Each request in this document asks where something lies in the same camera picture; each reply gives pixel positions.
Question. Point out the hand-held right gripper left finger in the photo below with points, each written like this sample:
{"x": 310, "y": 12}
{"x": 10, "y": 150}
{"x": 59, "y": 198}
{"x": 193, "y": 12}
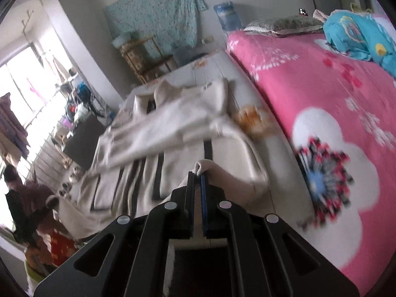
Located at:
{"x": 190, "y": 191}

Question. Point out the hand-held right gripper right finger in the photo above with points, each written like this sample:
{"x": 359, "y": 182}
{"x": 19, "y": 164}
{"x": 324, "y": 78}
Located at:
{"x": 203, "y": 198}

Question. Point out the beige jacket with dark stripes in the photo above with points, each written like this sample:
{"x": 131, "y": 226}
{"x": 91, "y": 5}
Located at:
{"x": 173, "y": 120}

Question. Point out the hanging purple clothes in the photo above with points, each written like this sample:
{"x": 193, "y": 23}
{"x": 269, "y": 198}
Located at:
{"x": 12, "y": 120}

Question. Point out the dark cabinet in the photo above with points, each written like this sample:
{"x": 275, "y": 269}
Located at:
{"x": 83, "y": 142}

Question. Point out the red floral cloth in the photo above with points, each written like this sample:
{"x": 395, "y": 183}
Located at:
{"x": 63, "y": 247}

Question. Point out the wooden chair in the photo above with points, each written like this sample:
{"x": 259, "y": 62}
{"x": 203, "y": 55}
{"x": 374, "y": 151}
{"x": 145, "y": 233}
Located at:
{"x": 136, "y": 55}

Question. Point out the pink floral blanket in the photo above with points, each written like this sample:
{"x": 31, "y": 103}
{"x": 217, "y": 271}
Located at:
{"x": 309, "y": 83}

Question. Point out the teal plastic basin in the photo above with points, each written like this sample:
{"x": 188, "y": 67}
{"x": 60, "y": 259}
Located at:
{"x": 120, "y": 40}

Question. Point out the blue water jug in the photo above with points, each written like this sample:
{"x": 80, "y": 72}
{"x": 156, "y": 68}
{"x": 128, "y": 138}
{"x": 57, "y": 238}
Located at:
{"x": 228, "y": 14}

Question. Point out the grey pillow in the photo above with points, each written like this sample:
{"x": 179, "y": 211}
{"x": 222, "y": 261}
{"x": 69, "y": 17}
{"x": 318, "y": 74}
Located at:
{"x": 284, "y": 24}

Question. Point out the pink patterned pillow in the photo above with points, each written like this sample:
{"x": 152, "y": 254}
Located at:
{"x": 320, "y": 15}

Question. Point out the blue cartoon quilt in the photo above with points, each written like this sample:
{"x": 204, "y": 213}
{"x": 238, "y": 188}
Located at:
{"x": 349, "y": 34}

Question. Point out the teal floral wall cloth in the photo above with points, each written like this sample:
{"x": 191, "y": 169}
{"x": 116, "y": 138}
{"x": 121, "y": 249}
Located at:
{"x": 161, "y": 15}

